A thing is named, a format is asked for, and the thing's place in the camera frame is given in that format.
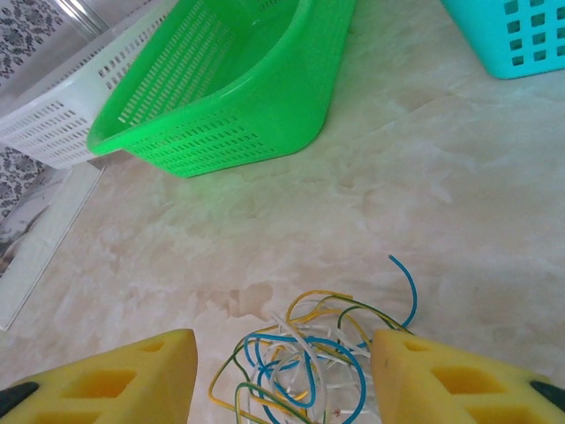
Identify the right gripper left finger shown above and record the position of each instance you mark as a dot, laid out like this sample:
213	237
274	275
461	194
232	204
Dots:
110	380

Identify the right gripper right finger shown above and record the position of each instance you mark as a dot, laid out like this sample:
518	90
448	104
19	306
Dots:
450	380

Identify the pile of rubber bands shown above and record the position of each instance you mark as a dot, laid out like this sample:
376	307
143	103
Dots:
363	380

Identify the white plastic basket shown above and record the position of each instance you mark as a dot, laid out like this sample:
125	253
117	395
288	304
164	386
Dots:
66	119

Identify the green plastic basket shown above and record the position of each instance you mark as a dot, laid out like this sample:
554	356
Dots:
247	88

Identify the teal plastic basket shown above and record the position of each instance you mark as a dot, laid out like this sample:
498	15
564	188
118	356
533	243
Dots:
521	35

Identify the aluminium frame post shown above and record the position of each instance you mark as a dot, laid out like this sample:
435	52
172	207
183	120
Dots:
84	15

